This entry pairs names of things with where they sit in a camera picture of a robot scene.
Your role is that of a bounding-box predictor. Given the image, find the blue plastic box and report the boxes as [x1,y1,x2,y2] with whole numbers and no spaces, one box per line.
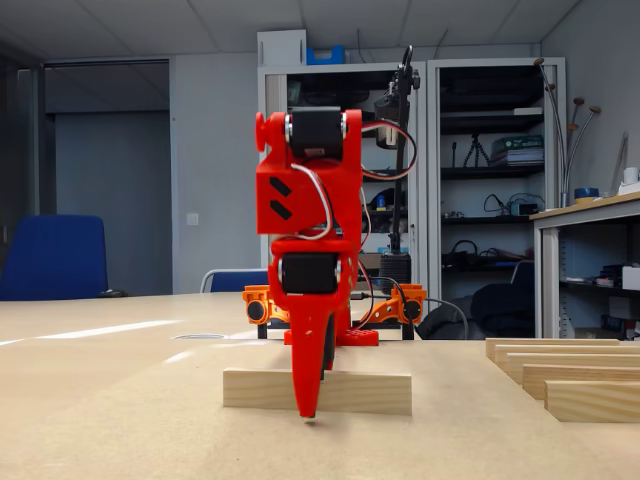
[305,45,347,66]

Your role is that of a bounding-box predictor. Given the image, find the long grey-black power cable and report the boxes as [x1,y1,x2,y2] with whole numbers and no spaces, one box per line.
[424,298,470,341]

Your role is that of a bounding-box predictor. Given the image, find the brown MDF base board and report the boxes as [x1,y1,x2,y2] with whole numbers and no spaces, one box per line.
[0,342,640,480]

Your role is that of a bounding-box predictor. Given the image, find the blue office chair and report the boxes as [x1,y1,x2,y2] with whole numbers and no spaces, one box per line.
[0,214,109,302]

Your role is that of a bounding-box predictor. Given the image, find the white gripper servo wire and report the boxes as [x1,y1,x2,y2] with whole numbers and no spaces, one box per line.
[292,163,334,241]

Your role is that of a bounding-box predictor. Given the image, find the black jacket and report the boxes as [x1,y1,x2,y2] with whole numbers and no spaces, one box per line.
[415,294,474,341]

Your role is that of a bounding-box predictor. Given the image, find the short black plug cable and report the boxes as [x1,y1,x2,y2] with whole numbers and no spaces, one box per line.
[349,276,409,329]

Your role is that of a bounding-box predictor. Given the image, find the grey open shelf cabinet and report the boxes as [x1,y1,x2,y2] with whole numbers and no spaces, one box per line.
[427,57,567,341]
[257,62,429,296]

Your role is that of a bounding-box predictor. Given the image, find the black mini tripod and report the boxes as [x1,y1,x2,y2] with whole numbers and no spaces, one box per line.
[462,130,492,169]

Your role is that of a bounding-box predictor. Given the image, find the stack of books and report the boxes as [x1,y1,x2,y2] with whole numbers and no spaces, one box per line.
[489,134,545,167]

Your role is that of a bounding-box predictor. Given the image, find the forearm servo wire loop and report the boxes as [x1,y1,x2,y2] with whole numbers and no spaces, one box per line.
[360,121,418,182]

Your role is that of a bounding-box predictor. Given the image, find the white box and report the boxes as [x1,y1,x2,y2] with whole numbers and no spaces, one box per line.
[257,29,307,67]

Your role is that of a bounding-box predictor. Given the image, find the coat stand wooden knobs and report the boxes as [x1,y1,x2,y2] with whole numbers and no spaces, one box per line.
[532,57,602,209]

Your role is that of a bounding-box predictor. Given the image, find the blue chair grey frame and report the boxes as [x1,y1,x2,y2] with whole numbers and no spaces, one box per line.
[199,268,271,294]

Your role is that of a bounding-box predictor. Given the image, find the grey side desk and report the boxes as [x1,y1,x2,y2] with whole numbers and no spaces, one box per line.
[529,192,640,341]

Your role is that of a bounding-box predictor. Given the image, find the dark blue chair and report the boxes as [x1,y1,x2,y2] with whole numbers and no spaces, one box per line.
[469,259,536,340]

